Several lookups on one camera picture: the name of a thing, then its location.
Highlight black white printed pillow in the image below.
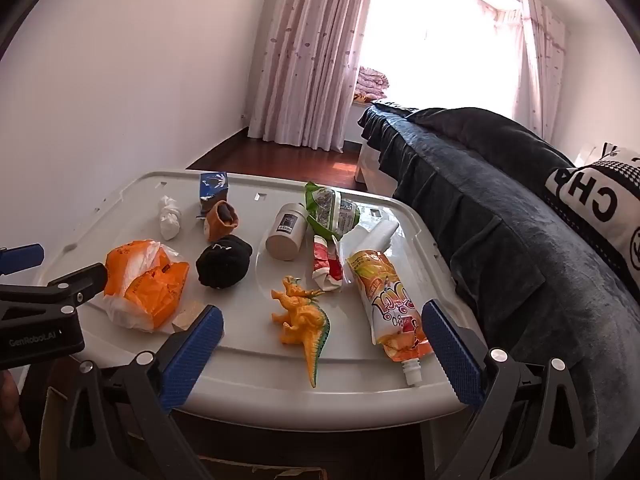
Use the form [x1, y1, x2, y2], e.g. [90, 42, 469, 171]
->
[544, 142, 640, 303]

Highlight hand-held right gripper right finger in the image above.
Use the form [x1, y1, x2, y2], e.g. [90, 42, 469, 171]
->
[421, 299, 608, 480]

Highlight wide pink patterned curtain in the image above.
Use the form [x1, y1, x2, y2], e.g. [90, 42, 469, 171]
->
[247, 0, 378, 153]

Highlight orange toy dinosaur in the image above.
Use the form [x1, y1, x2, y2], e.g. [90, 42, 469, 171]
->
[271, 276, 331, 388]

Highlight orange plastic bag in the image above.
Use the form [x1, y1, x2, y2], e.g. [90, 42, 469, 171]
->
[102, 239, 191, 332]

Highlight orange drink pouch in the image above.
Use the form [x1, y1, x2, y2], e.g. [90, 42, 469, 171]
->
[346, 250, 432, 387]

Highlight white plastic jar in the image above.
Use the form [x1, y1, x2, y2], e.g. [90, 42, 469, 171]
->
[265, 202, 310, 261]

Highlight orange brown cup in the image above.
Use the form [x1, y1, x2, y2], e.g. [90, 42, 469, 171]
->
[203, 200, 240, 242]

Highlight narrow pink patterned curtain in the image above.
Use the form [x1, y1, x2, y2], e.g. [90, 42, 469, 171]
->
[515, 0, 568, 143]

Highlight white bed frame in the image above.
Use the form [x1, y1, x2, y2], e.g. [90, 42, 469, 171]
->
[355, 142, 382, 183]

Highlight white plastic storage bin lid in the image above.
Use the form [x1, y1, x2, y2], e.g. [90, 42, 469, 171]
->
[37, 169, 483, 433]

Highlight white plastic bag roll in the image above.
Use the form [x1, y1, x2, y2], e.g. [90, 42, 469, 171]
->
[340, 217, 401, 261]

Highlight red white toothpaste tube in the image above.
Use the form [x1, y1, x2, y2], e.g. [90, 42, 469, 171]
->
[312, 234, 345, 293]

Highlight white tissue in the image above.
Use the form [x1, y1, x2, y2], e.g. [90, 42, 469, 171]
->
[157, 195, 182, 241]

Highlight folded pink quilts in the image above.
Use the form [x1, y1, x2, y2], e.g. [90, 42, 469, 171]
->
[354, 65, 390, 106]

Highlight blue tissue carton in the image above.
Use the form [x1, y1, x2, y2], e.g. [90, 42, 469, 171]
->
[199, 171, 231, 218]

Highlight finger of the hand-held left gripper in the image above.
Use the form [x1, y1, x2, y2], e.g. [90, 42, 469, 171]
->
[0, 262, 109, 322]
[0, 243, 45, 276]

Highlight green snack packet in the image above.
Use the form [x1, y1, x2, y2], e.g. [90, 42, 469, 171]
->
[305, 181, 362, 241]

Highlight dark blue bed blanket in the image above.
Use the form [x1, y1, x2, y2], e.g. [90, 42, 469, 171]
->
[357, 100, 640, 480]

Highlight small wooden block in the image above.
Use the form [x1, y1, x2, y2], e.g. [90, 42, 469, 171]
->
[172, 301, 205, 333]

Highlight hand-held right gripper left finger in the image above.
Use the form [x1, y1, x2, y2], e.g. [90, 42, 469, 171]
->
[40, 305, 224, 480]

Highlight black round pouch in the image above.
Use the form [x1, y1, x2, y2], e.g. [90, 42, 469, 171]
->
[195, 235, 253, 289]

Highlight person's left hand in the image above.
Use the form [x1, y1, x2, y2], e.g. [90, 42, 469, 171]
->
[0, 372, 32, 453]

